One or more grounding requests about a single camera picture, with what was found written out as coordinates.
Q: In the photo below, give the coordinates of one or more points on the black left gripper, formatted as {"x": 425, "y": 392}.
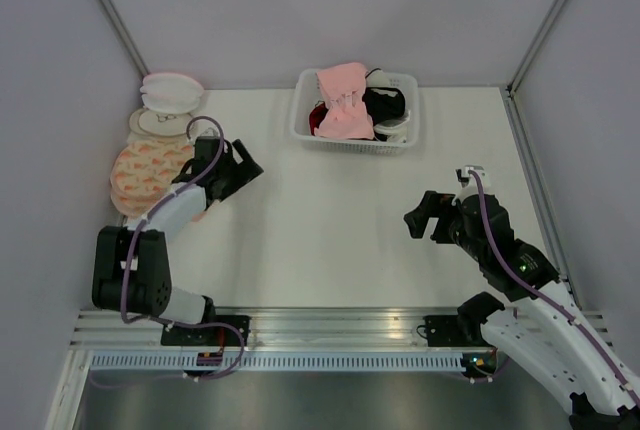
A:
{"x": 246, "y": 172}

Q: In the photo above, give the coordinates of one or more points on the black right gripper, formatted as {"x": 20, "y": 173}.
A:
{"x": 434, "y": 204}

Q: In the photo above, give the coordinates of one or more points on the floral pink mesh laundry bag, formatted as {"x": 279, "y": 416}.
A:
{"x": 143, "y": 173}

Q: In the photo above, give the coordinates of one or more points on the pink bra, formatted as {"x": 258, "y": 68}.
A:
{"x": 342, "y": 88}

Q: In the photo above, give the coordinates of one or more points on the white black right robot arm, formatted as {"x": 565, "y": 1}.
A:
{"x": 571, "y": 360}

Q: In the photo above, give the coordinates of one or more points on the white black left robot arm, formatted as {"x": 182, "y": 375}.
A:
{"x": 132, "y": 271}

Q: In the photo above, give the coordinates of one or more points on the white bra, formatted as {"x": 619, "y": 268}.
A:
{"x": 394, "y": 130}

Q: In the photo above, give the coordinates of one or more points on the red bra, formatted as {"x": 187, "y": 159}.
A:
{"x": 316, "y": 117}

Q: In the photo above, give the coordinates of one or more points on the white pink bra wash bag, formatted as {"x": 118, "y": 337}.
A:
{"x": 171, "y": 93}

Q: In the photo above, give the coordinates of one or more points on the black bra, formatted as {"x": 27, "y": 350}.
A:
{"x": 384, "y": 103}

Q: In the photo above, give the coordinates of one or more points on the white plastic basket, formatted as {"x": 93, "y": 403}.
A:
{"x": 307, "y": 95}

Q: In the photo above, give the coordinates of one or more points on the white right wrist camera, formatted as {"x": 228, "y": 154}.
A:
{"x": 473, "y": 180}

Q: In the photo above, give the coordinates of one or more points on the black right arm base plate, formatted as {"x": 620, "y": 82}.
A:
{"x": 443, "y": 331}

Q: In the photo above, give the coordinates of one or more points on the aluminium rail frame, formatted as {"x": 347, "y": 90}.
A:
{"x": 276, "y": 329}

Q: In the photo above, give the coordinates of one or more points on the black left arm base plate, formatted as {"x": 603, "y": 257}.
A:
{"x": 208, "y": 337}

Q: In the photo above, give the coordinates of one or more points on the slotted white cable duct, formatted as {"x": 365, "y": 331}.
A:
{"x": 280, "y": 361}

